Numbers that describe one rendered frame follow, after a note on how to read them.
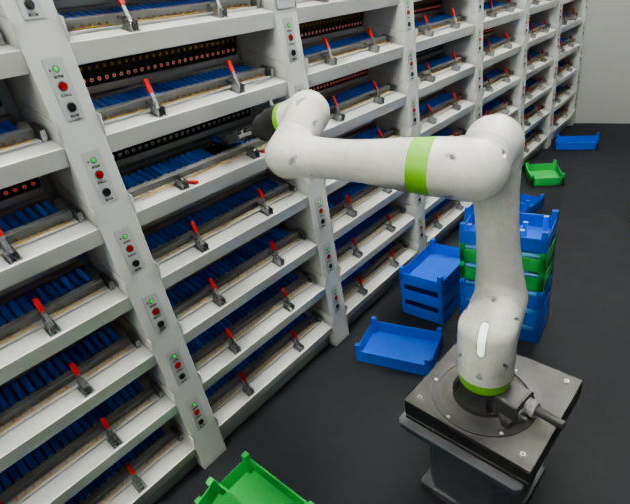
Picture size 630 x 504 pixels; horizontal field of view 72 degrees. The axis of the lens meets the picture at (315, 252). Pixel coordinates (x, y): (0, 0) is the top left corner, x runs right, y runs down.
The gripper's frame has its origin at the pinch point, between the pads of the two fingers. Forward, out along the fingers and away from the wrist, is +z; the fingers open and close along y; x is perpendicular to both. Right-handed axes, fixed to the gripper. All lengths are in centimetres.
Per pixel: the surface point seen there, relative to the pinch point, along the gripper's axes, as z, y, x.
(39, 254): -4, 61, 9
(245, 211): 6.2, 0.6, 23.3
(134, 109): -2.0, 25.9, -14.9
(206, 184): -3.8, 16.1, 9.2
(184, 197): -3.3, 23.7, 10.1
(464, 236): -34, -60, 62
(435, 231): 14, -115, 84
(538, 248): -58, -63, 68
